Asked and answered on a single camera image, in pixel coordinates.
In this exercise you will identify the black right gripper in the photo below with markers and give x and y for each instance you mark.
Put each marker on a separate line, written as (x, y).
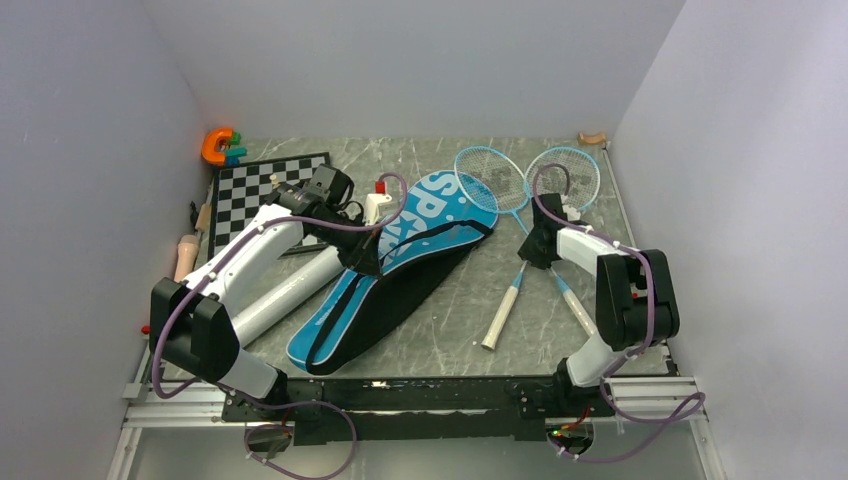
(527, 252)

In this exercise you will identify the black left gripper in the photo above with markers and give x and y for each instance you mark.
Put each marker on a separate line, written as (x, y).
(364, 256)

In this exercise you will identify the white shuttlecock tube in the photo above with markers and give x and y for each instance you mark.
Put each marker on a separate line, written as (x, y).
(284, 298)

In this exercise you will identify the blue racket cover bag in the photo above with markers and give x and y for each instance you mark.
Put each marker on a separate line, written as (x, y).
(435, 231)

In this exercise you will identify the blue badminton racket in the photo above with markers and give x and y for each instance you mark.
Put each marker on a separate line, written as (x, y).
(579, 181)
(494, 183)

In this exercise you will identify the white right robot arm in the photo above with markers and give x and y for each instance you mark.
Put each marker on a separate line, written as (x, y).
(635, 303)

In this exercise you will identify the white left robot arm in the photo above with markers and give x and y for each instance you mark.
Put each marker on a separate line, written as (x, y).
(190, 324)

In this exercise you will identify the tan curved wooden piece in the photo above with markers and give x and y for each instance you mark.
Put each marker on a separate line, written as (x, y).
(587, 139)

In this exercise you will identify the black white chessboard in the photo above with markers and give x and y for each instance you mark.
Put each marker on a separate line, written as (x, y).
(238, 192)

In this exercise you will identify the teal toy block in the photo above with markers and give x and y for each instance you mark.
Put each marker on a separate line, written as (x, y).
(234, 151)

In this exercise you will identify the orange horseshoe magnet toy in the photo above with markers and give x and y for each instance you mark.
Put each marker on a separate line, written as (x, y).
(215, 145)

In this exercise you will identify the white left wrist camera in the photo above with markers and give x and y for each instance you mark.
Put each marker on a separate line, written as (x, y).
(377, 204)

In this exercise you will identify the wooden handle tool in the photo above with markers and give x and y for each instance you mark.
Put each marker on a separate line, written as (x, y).
(203, 218)

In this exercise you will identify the aluminium frame rail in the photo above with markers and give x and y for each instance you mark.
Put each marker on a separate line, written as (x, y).
(185, 438)

